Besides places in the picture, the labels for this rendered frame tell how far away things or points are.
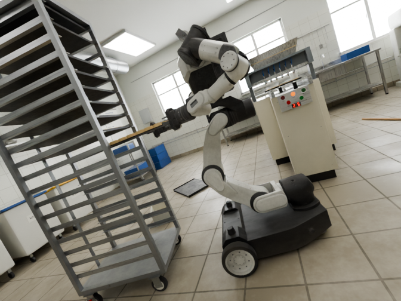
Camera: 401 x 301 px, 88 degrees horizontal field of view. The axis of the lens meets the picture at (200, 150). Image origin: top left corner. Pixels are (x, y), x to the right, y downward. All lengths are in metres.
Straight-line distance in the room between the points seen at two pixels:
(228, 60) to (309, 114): 1.19
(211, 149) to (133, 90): 5.68
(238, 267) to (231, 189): 0.43
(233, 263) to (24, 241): 2.75
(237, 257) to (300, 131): 1.17
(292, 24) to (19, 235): 6.20
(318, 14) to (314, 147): 4.37
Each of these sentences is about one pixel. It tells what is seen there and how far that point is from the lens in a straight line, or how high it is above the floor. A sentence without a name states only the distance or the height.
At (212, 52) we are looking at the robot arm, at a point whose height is 1.15.
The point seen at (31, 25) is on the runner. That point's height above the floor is 1.67.
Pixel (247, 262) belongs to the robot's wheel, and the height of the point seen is 0.08.
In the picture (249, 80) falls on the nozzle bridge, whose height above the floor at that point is 1.09.
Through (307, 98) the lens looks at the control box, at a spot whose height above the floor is 0.74.
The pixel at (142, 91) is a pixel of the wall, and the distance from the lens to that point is 6.62.
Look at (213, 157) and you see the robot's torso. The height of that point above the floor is 0.66.
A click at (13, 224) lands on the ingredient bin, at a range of 3.46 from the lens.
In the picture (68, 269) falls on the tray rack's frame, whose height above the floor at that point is 0.33.
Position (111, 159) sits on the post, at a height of 0.88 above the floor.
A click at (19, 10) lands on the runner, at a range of 1.59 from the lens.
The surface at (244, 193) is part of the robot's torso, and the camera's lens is 1.36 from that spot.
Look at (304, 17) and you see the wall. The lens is 5.96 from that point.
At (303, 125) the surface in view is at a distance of 1.95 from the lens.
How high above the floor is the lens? 0.92
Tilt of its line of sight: 9 degrees down
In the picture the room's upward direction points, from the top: 22 degrees counter-clockwise
